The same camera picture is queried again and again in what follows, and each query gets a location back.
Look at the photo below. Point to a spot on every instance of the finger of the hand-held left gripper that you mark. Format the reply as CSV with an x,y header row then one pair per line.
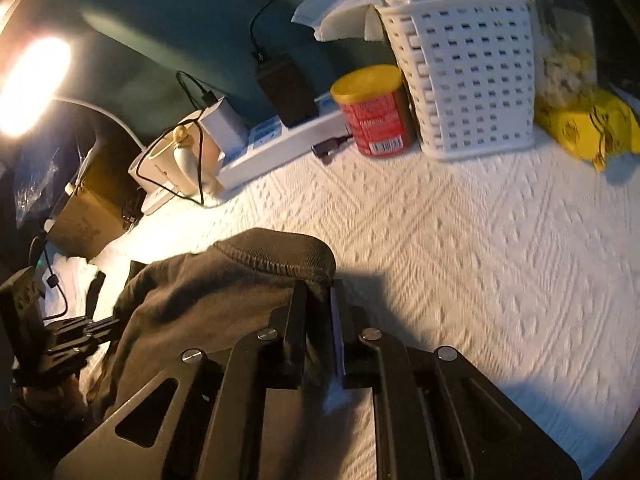
x,y
80,327
70,347

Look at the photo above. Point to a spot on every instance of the white charger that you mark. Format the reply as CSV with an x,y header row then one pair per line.
x,y
225,125

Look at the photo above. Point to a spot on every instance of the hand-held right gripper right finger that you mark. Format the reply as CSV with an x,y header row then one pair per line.
x,y
337,340

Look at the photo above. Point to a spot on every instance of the red can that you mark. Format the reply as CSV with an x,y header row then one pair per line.
x,y
380,120

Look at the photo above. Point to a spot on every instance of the white plastic basket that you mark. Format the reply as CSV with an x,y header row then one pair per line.
x,y
465,85

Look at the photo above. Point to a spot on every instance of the white power strip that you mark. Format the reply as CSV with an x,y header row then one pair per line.
x,y
280,145

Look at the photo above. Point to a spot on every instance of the brown t-shirt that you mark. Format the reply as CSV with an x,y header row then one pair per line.
x,y
200,290

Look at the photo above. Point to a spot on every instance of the black clip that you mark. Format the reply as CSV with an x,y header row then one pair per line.
x,y
132,212

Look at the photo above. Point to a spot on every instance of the cardboard box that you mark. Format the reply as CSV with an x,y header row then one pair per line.
x,y
85,225

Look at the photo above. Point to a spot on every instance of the yellow snack bag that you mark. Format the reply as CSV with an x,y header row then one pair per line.
x,y
575,120

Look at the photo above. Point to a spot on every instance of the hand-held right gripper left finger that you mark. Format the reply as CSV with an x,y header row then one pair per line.
x,y
295,330

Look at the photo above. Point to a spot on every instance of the clear jar with white lid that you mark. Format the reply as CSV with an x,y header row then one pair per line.
x,y
565,50

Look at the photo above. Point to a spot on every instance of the small cream figurine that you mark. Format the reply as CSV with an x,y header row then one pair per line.
x,y
192,160

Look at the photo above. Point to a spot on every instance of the clear plastic bag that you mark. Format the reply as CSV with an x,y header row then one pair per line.
x,y
35,185

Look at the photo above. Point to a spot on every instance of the white tissue paper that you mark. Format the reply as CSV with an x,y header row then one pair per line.
x,y
345,10

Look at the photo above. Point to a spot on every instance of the white desk lamp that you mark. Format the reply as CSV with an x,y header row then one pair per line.
x,y
30,85

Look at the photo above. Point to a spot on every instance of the black usb plug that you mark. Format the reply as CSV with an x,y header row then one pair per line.
x,y
330,147

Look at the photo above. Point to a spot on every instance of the white textured blanket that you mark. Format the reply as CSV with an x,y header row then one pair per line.
x,y
450,260

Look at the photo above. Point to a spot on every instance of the black power adapter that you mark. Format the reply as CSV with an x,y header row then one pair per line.
x,y
287,90

